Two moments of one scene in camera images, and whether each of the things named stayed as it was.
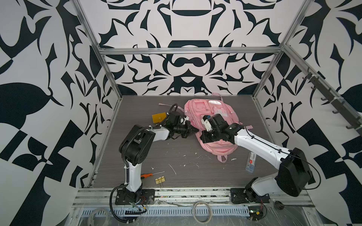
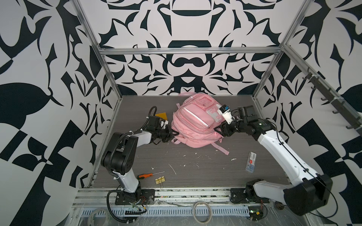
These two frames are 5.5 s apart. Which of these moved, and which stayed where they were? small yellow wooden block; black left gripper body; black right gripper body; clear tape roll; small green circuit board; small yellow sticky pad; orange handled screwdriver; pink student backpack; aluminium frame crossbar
Moved: black left gripper body; black right gripper body; pink student backpack
Stayed: small yellow wooden block; orange handled screwdriver; small green circuit board; aluminium frame crossbar; clear tape roll; small yellow sticky pad
